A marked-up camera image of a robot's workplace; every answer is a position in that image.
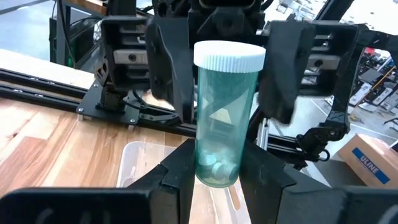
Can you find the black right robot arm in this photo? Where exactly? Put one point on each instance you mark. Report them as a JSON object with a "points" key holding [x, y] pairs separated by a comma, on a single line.
{"points": [[113, 99]]}

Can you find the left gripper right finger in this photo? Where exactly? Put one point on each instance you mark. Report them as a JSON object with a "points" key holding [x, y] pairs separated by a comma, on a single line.
{"points": [[311, 205]]}

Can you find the black metal stand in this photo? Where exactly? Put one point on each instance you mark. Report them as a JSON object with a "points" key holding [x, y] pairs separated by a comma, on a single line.
{"points": [[60, 31]]}

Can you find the teal pill bottle white cap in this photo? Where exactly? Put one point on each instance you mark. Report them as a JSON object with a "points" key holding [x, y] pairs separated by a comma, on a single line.
{"points": [[228, 93]]}

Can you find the cardboard box blue label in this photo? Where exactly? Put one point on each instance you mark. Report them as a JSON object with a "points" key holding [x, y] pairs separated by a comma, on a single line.
{"points": [[357, 155]]}

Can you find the clear plastic bin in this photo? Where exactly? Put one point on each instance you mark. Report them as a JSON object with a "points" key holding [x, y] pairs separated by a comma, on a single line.
{"points": [[140, 161]]}

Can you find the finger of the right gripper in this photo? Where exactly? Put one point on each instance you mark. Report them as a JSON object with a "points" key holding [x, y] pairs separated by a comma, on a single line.
{"points": [[286, 71], [171, 62]]}

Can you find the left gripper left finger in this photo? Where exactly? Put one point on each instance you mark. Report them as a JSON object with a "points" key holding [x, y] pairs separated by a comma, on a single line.
{"points": [[93, 205]]}

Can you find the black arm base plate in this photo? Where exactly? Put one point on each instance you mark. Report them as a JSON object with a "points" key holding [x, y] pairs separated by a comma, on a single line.
{"points": [[93, 105]]}

